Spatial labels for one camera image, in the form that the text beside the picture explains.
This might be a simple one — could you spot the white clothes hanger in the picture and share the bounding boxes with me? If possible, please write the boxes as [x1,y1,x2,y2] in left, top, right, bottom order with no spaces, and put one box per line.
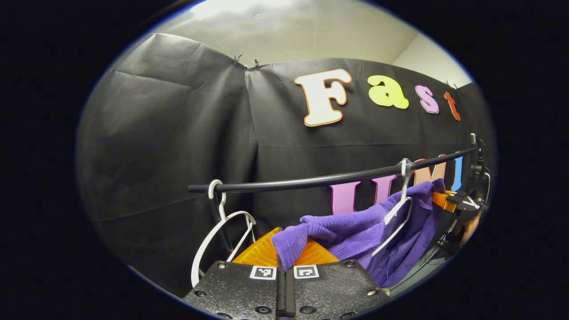
[371,158,416,257]
[190,179,257,288]

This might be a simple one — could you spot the black clothes rack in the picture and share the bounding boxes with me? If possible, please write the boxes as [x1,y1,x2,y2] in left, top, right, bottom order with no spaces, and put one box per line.
[188,146,481,292]

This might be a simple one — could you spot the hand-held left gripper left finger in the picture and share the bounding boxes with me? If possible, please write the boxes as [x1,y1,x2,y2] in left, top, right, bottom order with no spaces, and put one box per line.
[182,227,286,320]

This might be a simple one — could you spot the black backdrop cloth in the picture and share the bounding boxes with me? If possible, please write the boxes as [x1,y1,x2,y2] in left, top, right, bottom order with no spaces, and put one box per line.
[76,33,496,298]

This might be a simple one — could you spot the purple shirt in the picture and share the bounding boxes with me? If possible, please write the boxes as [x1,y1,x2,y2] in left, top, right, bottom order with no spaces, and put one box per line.
[271,178,447,289]

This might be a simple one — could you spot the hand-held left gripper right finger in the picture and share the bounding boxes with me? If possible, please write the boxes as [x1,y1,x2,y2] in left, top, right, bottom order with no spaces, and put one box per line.
[284,238,392,320]

